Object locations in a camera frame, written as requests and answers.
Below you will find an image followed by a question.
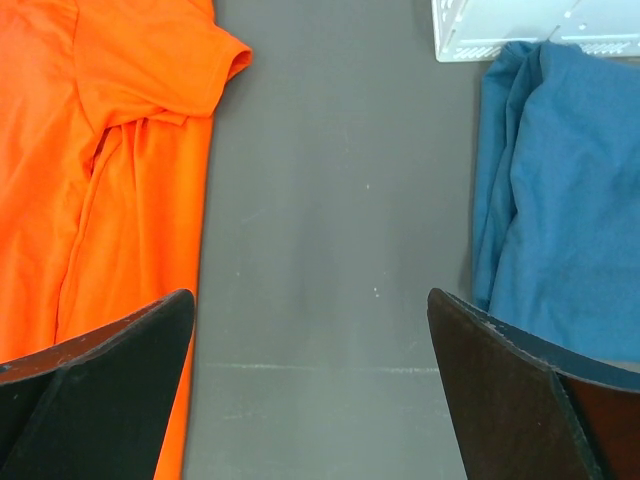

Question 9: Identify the folded blue t-shirt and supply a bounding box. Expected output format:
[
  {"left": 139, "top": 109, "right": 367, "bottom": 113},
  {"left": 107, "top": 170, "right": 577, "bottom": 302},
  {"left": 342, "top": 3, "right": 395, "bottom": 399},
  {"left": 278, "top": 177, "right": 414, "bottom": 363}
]
[{"left": 471, "top": 42, "right": 639, "bottom": 363}]

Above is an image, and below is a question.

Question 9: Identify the white plastic file organizer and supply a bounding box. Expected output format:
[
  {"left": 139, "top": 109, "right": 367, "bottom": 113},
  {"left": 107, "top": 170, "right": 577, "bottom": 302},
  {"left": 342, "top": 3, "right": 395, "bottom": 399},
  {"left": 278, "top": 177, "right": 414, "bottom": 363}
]
[{"left": 431, "top": 0, "right": 639, "bottom": 63}]

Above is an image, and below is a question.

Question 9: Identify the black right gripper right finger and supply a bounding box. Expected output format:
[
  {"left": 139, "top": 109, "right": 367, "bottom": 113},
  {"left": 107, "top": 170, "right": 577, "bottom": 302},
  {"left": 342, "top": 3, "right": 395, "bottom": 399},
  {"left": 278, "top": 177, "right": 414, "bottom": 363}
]
[{"left": 427, "top": 289, "right": 639, "bottom": 479}]

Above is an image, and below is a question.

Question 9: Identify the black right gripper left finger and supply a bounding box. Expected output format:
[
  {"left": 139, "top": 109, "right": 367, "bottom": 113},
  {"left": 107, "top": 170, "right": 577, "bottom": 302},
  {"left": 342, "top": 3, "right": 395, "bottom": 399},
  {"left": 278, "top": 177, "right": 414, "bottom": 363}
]
[{"left": 1, "top": 290, "right": 195, "bottom": 479}]

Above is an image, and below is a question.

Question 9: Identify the orange t-shirt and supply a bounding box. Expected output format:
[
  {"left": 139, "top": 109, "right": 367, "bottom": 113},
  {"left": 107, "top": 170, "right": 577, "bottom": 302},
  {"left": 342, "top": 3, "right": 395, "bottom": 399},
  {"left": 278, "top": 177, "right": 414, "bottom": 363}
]
[{"left": 1, "top": 1, "right": 252, "bottom": 479}]

